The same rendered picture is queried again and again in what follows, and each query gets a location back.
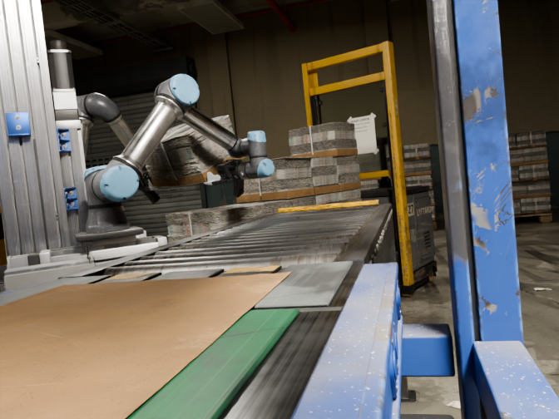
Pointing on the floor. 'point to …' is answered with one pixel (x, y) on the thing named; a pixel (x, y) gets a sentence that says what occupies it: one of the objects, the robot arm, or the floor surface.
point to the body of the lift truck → (418, 223)
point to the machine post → (475, 182)
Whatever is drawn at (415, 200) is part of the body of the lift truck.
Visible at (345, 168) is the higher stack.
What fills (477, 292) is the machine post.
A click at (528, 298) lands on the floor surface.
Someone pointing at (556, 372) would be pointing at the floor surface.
